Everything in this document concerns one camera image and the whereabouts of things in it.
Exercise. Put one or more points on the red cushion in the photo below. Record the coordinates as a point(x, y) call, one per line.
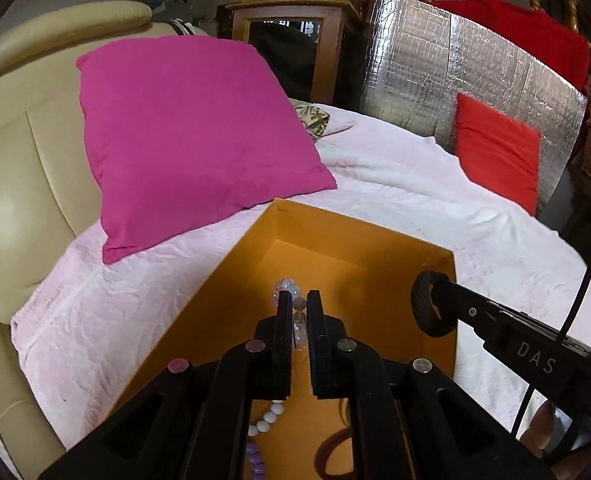
point(495, 155)

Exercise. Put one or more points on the orange cardboard box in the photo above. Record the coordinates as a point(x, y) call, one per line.
point(325, 240)

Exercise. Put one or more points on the pink cushion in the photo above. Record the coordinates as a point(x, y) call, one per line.
point(185, 135)

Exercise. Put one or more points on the large red pillow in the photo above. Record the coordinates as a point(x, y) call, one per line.
point(525, 30)

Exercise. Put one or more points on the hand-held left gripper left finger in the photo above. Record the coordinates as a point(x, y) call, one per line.
point(284, 360)

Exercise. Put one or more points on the beige leather sofa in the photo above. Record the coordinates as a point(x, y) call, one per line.
point(25, 160)

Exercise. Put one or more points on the leaf patterned cushion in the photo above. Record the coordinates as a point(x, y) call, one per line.
point(315, 119)

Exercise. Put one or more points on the silver insulation panel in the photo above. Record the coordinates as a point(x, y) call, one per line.
point(415, 70)

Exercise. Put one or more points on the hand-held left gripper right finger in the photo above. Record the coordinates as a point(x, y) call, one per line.
point(315, 355)

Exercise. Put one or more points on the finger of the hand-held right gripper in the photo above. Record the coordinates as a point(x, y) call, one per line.
point(515, 340)

